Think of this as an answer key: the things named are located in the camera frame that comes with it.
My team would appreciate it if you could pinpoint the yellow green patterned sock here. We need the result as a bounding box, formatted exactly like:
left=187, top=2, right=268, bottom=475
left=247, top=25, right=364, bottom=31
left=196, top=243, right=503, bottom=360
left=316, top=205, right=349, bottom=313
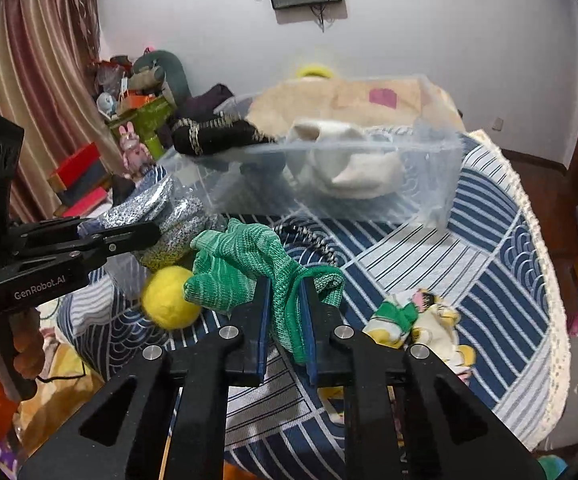
left=363, top=288, right=476, bottom=382

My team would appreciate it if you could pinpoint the yellow felt ball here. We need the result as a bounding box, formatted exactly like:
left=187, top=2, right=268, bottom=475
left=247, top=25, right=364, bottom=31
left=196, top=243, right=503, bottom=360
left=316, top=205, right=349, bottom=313
left=140, top=266, right=201, bottom=332

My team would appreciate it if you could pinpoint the green knitted glove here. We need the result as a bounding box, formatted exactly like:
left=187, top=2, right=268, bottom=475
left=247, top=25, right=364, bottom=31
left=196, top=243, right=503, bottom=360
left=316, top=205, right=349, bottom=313
left=184, top=219, right=345, bottom=365

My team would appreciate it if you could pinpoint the black sock with chain pattern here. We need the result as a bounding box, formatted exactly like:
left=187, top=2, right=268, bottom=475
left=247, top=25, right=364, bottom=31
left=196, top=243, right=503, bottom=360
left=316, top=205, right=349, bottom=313
left=171, top=115, right=275, bottom=157

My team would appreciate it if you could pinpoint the black white braided cord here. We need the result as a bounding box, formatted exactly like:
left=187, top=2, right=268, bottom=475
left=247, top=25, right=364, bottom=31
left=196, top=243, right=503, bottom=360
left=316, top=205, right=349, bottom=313
left=273, top=221, right=340, bottom=269

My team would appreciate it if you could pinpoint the clear plastic storage box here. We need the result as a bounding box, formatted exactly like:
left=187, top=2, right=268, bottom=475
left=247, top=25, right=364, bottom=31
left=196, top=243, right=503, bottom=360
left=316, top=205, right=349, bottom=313
left=160, top=76, right=466, bottom=228

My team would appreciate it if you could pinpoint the white fluffy sock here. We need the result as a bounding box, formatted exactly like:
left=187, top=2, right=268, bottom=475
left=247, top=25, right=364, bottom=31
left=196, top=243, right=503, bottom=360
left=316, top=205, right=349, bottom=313
left=286, top=119, right=411, bottom=200

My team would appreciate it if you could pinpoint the person's left hand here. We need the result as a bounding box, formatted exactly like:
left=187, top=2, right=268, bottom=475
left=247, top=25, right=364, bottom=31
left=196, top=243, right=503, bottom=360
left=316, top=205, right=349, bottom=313
left=12, top=309, right=45, bottom=379

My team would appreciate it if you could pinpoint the red blue box stack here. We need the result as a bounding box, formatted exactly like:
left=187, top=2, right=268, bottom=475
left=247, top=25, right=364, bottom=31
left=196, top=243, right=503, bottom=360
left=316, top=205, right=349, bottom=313
left=46, top=143, right=111, bottom=218

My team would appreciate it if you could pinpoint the pink bunny toy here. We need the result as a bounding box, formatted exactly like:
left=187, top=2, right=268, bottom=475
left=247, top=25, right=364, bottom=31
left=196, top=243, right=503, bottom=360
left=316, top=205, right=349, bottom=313
left=119, top=122, right=155, bottom=180

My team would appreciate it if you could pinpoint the green cardboard box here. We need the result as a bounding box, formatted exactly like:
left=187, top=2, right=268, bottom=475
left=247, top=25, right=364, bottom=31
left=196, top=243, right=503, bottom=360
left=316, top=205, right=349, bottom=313
left=108, top=96, right=174, bottom=160

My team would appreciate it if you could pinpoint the striped red beige curtain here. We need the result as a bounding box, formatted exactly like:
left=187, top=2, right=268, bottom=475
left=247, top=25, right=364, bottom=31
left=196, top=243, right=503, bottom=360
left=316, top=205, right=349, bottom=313
left=0, top=0, right=121, bottom=221

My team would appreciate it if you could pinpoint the grey green plush toy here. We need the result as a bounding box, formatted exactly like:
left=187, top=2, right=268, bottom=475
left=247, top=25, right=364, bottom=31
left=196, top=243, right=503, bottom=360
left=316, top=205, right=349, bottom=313
left=129, top=50, right=191, bottom=107

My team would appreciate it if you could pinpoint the dark purple clothing pile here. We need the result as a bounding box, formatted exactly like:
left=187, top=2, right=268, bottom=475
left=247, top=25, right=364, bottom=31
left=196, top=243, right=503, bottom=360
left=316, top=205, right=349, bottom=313
left=167, top=84, right=234, bottom=127

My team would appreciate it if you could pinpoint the beige patchwork blanket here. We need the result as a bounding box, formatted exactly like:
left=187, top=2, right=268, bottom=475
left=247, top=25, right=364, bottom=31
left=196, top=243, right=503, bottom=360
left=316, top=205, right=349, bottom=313
left=247, top=76, right=466, bottom=138

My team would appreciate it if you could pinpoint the yellow hoop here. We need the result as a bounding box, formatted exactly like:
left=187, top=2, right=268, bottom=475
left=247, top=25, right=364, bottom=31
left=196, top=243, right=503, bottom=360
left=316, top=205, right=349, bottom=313
left=295, top=64, right=337, bottom=79

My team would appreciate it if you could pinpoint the wall power socket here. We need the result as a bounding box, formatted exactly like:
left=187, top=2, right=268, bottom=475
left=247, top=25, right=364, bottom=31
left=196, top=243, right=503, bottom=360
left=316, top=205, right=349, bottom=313
left=492, top=117, right=504, bottom=131

